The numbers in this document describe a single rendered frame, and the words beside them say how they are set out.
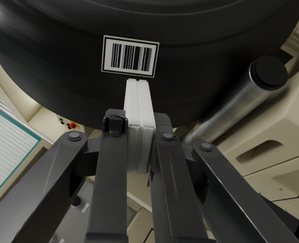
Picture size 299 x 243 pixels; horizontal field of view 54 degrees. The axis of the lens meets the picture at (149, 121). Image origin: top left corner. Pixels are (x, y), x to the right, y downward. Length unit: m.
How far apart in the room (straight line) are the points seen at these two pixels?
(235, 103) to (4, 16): 0.30
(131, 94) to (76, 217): 0.79
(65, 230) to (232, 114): 0.67
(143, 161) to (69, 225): 0.81
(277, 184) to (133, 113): 0.64
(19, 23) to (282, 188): 0.65
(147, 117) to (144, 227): 0.77
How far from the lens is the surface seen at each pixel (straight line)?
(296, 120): 0.36
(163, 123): 0.17
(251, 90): 0.37
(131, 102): 0.17
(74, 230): 0.95
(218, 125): 0.48
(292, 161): 0.43
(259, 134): 0.40
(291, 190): 0.78
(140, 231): 0.91
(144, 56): 0.33
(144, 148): 0.15
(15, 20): 0.37
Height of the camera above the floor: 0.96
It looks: 4 degrees up
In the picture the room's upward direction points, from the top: 57 degrees counter-clockwise
